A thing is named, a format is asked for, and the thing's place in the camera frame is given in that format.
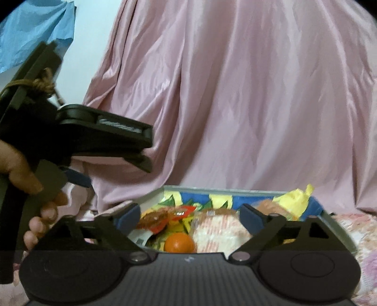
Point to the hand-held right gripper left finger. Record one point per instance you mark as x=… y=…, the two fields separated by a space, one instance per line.
x=129 y=219

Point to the red snack packet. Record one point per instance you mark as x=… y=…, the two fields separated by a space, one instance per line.
x=165 y=216

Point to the grey cardboard box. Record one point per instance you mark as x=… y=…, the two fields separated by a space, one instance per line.
x=338 y=232

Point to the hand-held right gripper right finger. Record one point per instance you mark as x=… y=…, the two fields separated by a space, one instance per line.
x=251 y=218

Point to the floral bedsheet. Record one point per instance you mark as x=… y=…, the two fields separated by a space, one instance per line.
x=365 y=235

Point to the orange fruit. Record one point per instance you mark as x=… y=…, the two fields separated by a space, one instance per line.
x=179 y=243

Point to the crinkled yellow snack packet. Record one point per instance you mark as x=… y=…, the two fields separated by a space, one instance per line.
x=294 y=200

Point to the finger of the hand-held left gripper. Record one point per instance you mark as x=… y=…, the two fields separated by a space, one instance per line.
x=78 y=179

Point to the blue yellow printed box liner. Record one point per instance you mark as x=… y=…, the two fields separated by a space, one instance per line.
x=200 y=197

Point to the person's left hand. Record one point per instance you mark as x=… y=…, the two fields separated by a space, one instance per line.
x=20 y=167

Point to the blue cloth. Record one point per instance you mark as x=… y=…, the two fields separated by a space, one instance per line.
x=29 y=29

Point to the pink satin curtain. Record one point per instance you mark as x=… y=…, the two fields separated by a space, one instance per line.
x=235 y=88

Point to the pink white snack packet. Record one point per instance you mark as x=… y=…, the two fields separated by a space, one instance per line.
x=218 y=229

